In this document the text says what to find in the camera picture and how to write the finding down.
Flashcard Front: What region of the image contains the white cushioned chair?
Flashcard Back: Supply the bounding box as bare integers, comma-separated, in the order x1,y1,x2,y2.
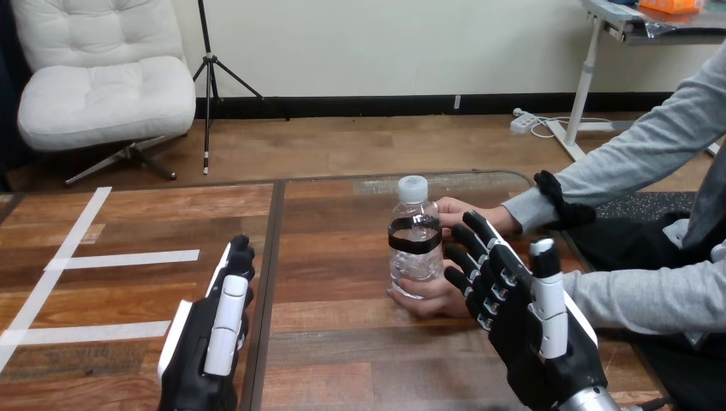
9,0,198,188

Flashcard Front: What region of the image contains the person's hand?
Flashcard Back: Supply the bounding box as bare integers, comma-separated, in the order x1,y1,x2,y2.
386,259,473,319
435,196,522,238

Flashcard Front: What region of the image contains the white power strip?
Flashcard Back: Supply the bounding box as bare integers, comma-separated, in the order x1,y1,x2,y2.
509,110,540,136

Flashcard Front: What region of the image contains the white cable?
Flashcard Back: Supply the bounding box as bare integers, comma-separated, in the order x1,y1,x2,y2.
529,116,598,140

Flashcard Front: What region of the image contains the orange thing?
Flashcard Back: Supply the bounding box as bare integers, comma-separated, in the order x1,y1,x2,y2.
638,0,706,15

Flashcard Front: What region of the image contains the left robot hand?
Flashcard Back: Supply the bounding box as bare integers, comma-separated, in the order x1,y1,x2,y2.
157,234,257,411

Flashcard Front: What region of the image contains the dark screen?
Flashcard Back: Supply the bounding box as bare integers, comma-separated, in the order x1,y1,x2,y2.
0,0,33,191

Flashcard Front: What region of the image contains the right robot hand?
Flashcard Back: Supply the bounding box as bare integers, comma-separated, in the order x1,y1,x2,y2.
443,210,610,411

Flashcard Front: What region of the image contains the black cable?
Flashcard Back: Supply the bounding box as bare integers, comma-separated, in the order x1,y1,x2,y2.
619,396,671,411

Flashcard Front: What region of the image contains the person's body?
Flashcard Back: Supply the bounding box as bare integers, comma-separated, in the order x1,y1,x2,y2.
567,39,726,411

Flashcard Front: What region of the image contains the white desk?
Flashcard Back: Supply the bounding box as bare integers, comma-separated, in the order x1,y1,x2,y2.
544,0,726,164

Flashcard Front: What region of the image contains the black speckled floor mat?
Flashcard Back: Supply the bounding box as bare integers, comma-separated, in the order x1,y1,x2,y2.
594,191,698,222

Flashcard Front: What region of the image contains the clear water bottle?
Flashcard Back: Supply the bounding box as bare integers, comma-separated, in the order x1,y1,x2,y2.
387,175,445,301

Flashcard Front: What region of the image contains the black tripod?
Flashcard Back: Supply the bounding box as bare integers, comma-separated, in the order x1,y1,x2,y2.
191,0,291,176

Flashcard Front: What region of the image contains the person's forearm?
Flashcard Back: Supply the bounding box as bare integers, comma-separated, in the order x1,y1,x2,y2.
562,258,726,337
501,104,707,235

